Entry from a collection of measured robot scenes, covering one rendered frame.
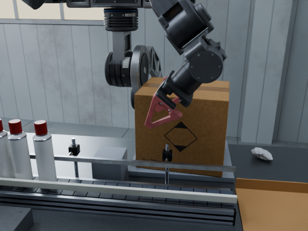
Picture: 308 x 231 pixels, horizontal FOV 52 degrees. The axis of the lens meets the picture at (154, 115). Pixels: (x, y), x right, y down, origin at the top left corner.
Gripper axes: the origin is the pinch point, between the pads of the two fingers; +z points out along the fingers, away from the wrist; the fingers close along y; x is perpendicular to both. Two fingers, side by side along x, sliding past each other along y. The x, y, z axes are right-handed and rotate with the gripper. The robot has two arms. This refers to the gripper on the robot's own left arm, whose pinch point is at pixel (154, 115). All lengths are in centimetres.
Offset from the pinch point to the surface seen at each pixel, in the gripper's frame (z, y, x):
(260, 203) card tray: 8.5, -20.2, 43.9
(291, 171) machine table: 1, -42, 55
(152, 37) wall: 48, -256, -26
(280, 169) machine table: 3, -42, 52
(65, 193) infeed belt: 40.5, -7.9, -2.9
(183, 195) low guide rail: 16.5, -9.2, 21.7
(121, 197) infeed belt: 30.0, -9.1, 10.0
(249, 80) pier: 14, -243, 72
